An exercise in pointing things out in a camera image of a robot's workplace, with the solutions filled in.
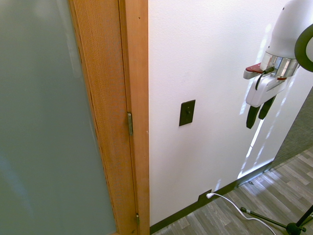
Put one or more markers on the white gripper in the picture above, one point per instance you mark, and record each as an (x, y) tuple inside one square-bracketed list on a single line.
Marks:
[(262, 91)]

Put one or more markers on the dark baseboard strip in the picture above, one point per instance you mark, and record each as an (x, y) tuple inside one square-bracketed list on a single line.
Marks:
[(210, 198)]

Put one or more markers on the metal door hinge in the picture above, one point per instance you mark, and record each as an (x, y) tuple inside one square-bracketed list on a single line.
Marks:
[(137, 218), (130, 124)]

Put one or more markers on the wooden door with frosted glass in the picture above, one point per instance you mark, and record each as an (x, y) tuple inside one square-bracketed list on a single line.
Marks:
[(61, 117)]

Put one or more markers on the red grey wrist camera mount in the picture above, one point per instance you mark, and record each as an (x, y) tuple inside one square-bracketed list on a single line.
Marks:
[(252, 71)]

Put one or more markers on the dark light switch plate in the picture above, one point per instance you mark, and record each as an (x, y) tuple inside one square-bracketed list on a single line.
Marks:
[(186, 112)]

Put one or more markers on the dark wall outlet plate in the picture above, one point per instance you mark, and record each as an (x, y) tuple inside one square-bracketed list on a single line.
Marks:
[(205, 195)]

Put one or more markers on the black camera tripod stand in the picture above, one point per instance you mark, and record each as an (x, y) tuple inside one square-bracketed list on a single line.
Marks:
[(281, 220)]

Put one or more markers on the wooden door frame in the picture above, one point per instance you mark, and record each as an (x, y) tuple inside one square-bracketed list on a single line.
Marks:
[(138, 98)]

